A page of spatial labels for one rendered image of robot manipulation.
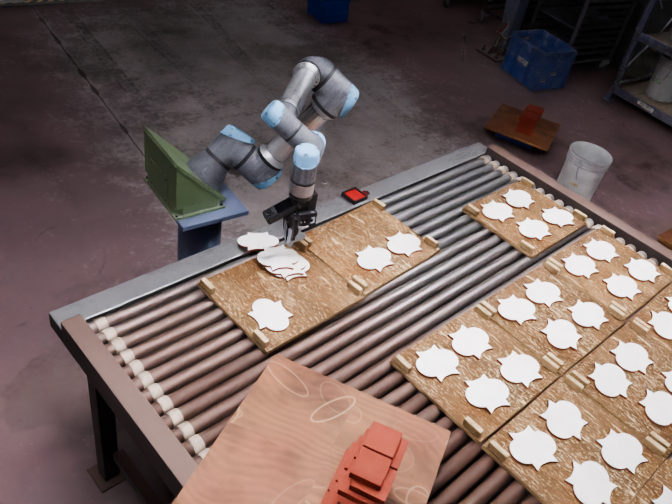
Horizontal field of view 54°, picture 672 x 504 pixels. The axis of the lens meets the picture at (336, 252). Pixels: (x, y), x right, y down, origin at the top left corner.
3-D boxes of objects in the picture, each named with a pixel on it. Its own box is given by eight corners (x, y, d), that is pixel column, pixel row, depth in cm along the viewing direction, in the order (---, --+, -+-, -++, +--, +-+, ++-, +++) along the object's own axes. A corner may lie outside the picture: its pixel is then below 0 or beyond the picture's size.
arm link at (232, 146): (206, 144, 249) (230, 117, 248) (233, 168, 253) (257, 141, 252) (207, 148, 237) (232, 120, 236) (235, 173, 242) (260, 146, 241)
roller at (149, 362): (118, 375, 183) (117, 364, 180) (516, 182, 299) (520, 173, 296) (127, 387, 181) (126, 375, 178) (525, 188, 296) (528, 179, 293)
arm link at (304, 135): (306, 116, 203) (299, 133, 194) (332, 141, 207) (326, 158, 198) (289, 131, 207) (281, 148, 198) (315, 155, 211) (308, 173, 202)
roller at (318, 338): (156, 425, 173) (156, 413, 170) (552, 205, 289) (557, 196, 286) (166, 438, 171) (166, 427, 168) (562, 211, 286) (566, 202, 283)
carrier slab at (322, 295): (197, 286, 209) (197, 282, 208) (294, 242, 233) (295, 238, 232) (266, 355, 192) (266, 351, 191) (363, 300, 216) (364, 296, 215)
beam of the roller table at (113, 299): (50, 326, 195) (47, 311, 192) (474, 152, 318) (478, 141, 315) (63, 344, 191) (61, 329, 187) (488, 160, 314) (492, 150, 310)
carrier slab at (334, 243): (294, 241, 234) (294, 237, 233) (371, 204, 259) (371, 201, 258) (364, 297, 217) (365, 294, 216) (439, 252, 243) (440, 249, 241)
